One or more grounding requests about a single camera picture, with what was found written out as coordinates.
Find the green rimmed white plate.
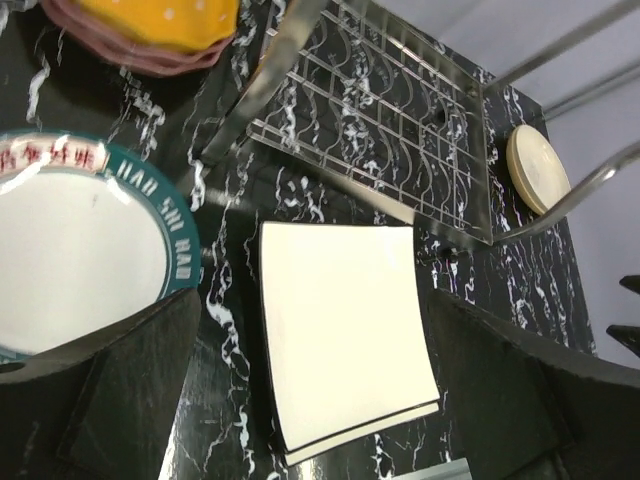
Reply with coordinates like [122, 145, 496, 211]
[1, 130, 201, 363]

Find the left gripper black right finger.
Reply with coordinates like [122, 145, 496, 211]
[427, 290, 639, 479]

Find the pink polka dot plate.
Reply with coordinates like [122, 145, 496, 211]
[40, 1, 234, 61]
[89, 47, 221, 77]

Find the black marble pattern mat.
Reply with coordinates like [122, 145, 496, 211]
[1, 1, 595, 479]

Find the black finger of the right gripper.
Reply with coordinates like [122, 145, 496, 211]
[606, 325, 640, 357]
[619, 275, 640, 294]

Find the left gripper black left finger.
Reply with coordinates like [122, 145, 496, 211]
[1, 288, 201, 479]

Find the white square plate black rim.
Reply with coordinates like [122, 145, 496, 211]
[282, 401, 439, 467]

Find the steel two-tier dish rack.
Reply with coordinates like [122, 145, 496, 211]
[200, 1, 639, 249]

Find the cream round plate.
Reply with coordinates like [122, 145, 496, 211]
[506, 125, 571, 215]

